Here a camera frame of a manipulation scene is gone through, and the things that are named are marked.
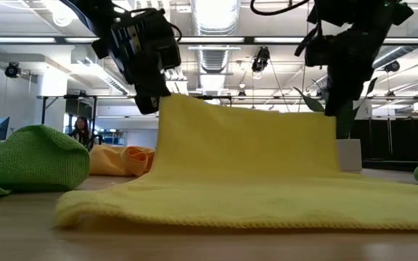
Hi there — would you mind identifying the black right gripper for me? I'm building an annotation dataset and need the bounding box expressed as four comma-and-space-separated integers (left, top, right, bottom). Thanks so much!
324, 1, 415, 117

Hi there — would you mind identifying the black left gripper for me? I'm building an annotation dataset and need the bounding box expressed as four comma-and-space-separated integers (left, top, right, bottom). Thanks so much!
91, 7, 183, 116

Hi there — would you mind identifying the yellow microfiber towel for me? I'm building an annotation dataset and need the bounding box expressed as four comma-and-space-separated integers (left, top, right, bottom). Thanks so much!
54, 93, 418, 232

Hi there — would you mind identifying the orange microfiber towel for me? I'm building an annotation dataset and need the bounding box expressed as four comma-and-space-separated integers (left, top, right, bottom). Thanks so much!
88, 144, 157, 178

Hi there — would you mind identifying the snake plant in white pot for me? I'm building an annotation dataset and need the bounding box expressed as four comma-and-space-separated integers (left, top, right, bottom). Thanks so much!
293, 77, 379, 173

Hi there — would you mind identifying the person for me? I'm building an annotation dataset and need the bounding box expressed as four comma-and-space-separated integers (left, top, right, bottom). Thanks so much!
68, 115, 104, 152

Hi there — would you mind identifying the black background rig stand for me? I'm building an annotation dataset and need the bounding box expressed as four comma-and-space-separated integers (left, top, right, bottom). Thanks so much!
36, 94, 98, 152

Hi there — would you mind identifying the black light bar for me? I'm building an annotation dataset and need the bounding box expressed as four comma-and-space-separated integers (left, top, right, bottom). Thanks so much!
0, 35, 418, 46

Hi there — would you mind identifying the black hanging camera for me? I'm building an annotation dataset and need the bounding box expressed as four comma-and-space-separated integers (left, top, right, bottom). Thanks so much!
383, 59, 401, 74
251, 46, 271, 73
4, 61, 22, 79

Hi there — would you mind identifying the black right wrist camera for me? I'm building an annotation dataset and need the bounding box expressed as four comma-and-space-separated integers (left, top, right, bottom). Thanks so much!
304, 33, 334, 69

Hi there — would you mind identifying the black aluminium table frame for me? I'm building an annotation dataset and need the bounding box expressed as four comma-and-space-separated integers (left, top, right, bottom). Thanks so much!
362, 158, 418, 172

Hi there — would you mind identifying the black right camera cable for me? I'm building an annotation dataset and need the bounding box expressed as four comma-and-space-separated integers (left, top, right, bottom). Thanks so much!
250, 0, 311, 17

